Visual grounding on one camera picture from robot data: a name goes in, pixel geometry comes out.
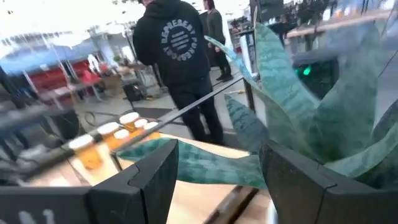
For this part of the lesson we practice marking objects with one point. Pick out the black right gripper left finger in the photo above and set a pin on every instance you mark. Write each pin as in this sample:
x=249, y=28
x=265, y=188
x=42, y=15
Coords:
x=149, y=199

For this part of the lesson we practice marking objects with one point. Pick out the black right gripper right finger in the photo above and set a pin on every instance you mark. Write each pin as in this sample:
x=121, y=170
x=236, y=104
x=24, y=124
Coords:
x=298, y=199

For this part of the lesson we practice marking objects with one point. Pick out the small orange pill bottle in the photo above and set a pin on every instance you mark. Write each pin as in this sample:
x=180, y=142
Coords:
x=151, y=125

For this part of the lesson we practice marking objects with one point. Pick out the large orange pill bottle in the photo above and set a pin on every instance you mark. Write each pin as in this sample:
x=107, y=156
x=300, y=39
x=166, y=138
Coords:
x=129, y=118
x=81, y=142
x=108, y=128

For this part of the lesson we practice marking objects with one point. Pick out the wooden shelf board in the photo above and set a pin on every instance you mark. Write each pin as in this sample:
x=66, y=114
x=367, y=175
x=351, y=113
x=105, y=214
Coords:
x=96, y=175

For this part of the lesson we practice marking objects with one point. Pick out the black perforated metal panel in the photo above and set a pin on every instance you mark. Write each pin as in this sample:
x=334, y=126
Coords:
x=149, y=112

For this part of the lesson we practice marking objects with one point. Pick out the green snake plant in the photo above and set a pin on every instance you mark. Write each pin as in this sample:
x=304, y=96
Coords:
x=280, y=93

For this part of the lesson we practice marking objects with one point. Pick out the black floor box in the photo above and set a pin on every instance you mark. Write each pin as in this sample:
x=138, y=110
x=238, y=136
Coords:
x=133, y=91

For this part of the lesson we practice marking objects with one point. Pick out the black device with green light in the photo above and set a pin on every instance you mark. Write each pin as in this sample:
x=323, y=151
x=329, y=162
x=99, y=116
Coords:
x=320, y=84

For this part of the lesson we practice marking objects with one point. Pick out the person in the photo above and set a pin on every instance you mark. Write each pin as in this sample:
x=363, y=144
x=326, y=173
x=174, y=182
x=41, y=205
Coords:
x=174, y=46
x=216, y=25

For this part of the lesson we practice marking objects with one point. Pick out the red sofa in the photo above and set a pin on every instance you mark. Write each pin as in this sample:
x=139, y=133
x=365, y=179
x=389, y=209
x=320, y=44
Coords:
x=49, y=79

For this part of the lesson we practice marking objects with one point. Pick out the blue canopy tent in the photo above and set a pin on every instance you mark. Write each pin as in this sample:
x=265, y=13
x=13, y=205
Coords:
x=46, y=57

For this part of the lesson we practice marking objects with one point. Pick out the wooden background table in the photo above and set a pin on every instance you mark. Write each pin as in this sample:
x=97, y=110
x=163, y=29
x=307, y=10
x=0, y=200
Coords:
x=342, y=23

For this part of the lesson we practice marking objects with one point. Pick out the black display screen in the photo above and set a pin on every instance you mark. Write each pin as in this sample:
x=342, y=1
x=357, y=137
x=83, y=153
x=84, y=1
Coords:
x=267, y=9

